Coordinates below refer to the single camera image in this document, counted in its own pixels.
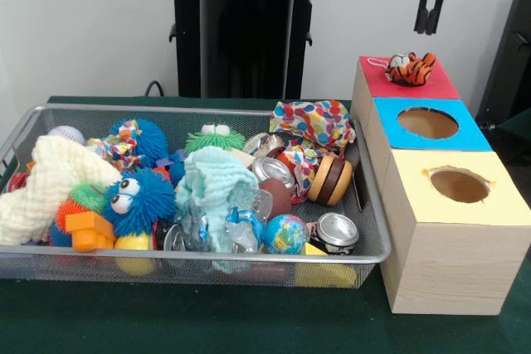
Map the mint green waffle cloth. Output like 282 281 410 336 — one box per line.
174 148 261 274

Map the cream waffle cloth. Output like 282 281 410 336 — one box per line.
0 134 122 245

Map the black flat panel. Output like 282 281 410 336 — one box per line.
475 0 531 125

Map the shallow wire mesh bin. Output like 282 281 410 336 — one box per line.
0 104 392 289

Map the orange tiger plush toy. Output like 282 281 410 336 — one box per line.
368 51 437 87

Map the small globe ball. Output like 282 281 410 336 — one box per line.
263 213 310 255

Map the orange plastic toy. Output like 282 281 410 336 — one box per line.
65 211 116 253

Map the green spiky ball with eyes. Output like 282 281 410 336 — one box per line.
184 123 247 157

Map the blue spiky rubber ball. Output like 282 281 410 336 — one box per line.
101 167 178 237
108 117 169 171

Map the polka-dot fabric cloth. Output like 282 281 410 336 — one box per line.
269 99 358 206

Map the wooden box with three holes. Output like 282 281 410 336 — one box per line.
350 55 523 316

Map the dark green table cloth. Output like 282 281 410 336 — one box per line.
499 107 531 133
0 95 531 354

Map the wooden toy hamburger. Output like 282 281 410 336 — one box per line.
307 153 354 206

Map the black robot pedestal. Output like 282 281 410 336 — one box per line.
160 0 334 100

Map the black cable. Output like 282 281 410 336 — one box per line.
144 79 166 98

